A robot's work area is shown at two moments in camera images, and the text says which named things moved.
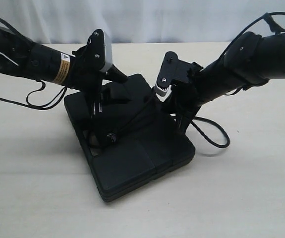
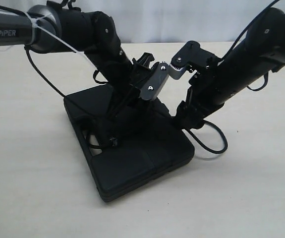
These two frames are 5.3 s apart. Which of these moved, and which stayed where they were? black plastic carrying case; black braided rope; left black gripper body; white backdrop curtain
Moved: black braided rope; left black gripper body
Stayed: black plastic carrying case; white backdrop curtain
